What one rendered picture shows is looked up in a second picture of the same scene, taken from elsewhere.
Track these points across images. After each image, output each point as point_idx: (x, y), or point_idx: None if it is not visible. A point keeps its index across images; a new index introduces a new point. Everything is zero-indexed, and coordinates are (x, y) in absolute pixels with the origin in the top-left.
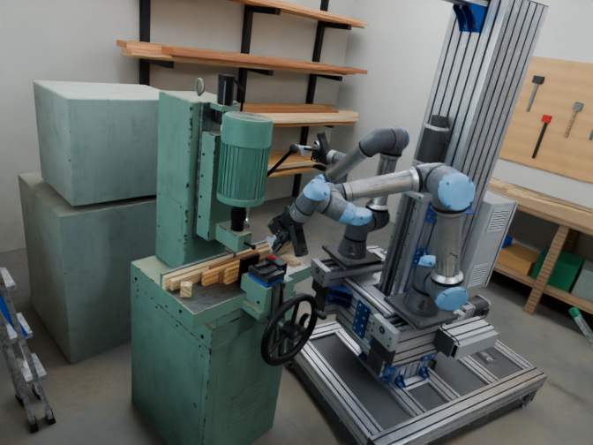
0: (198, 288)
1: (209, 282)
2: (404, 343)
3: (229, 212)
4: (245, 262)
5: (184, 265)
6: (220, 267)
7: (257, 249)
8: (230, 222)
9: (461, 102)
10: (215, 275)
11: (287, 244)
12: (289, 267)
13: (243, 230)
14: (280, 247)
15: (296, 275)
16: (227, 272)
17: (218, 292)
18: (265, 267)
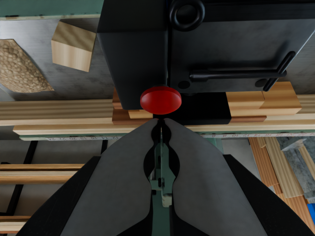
0: (304, 81)
1: (278, 86)
2: None
3: (166, 231)
4: (214, 108)
5: (290, 135)
6: (250, 112)
7: (105, 125)
8: (168, 206)
9: None
10: (265, 96)
11: (85, 180)
12: (26, 49)
13: (170, 200)
14: (148, 156)
15: (11, 9)
16: (261, 96)
17: (304, 50)
18: (226, 64)
